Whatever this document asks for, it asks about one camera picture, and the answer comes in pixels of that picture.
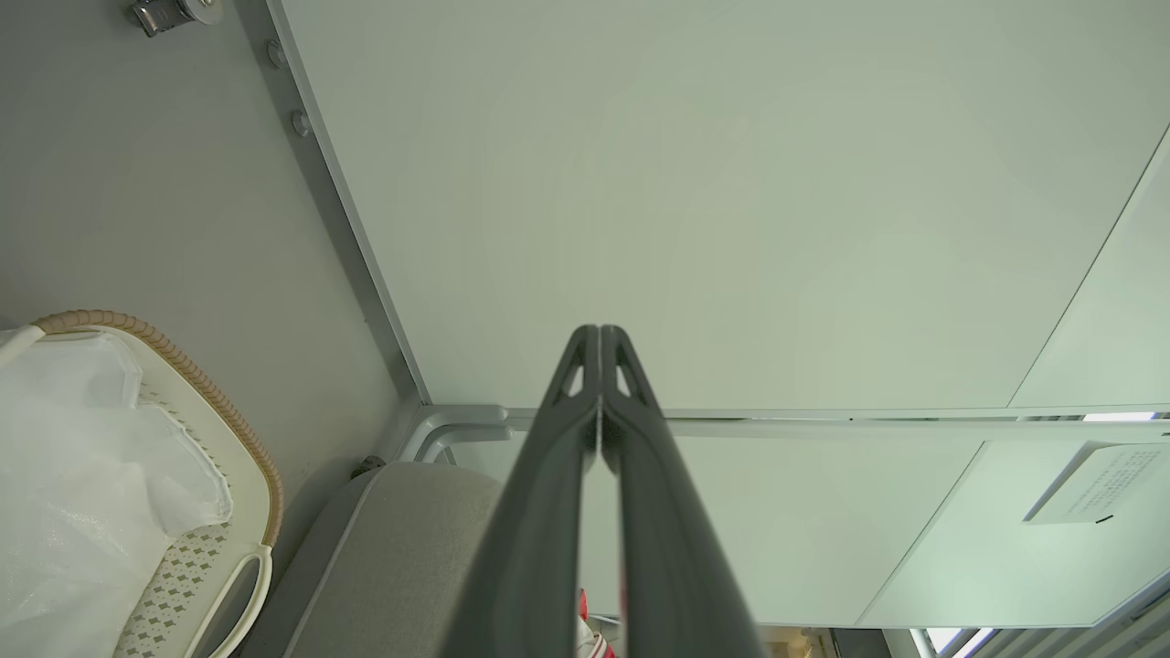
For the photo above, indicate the plain white garment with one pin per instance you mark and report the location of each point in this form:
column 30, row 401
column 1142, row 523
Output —
column 82, row 475

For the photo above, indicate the white basket with wicker rim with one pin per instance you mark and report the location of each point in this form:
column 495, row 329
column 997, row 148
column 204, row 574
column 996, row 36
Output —
column 247, row 448

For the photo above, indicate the white paper notice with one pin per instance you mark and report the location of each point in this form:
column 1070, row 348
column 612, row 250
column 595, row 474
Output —
column 1092, row 484

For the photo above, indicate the grey metal partition frame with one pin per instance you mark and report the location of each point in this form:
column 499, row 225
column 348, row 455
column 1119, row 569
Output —
column 352, row 238

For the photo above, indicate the red garment with white band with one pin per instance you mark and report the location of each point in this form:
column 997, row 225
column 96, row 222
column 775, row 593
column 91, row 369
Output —
column 587, row 635

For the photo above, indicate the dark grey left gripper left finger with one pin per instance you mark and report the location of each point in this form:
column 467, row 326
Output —
column 539, row 512

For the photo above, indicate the grey corner support foot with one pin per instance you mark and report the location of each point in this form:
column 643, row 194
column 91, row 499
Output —
column 448, row 425

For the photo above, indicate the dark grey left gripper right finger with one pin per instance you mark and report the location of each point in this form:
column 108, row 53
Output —
column 667, row 548

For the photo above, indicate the grey fabric sofa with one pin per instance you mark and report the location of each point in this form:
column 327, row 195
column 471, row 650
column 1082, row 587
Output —
column 402, row 567

